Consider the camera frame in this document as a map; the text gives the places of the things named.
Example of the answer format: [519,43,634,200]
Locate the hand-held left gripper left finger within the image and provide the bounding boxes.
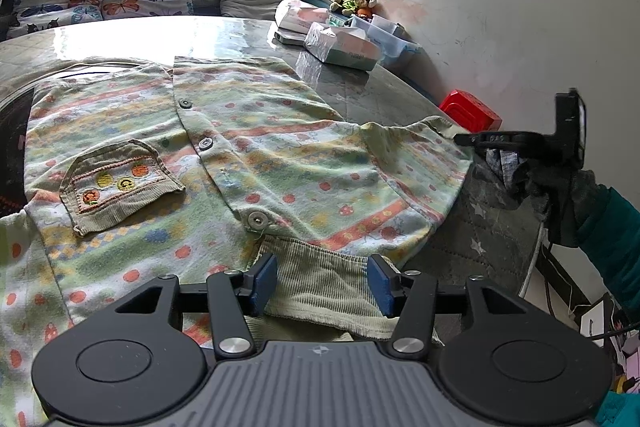
[114,253,279,356]

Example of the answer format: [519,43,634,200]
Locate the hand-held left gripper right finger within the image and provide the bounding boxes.
[367,254,522,356]

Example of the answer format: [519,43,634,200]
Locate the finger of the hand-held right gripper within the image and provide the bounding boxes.
[452,131,557,148]

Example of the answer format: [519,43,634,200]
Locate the patterned button shirt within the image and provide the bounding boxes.
[0,56,475,427]

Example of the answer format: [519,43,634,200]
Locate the person's right forearm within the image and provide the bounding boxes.
[575,186,640,325]

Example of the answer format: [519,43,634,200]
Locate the person's right hand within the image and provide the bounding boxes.
[520,151,614,249]

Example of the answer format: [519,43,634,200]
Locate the red plastic box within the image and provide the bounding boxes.
[439,89,503,134]

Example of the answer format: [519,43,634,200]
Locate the grey star quilted cover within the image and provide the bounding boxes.
[398,147,553,304]

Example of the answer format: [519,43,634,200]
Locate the clear plastic storage box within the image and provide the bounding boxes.
[349,14,422,71]

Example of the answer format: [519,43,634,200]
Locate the green tissue pack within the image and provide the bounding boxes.
[303,21,384,73]

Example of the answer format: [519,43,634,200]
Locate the small plush toys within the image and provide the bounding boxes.
[329,0,379,20]

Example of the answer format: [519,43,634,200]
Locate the grey flat device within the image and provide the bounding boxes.
[273,30,308,48]

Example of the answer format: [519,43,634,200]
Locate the pink tissue pack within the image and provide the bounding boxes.
[274,0,332,36]

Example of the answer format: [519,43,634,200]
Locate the white cable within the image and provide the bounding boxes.
[518,225,547,300]

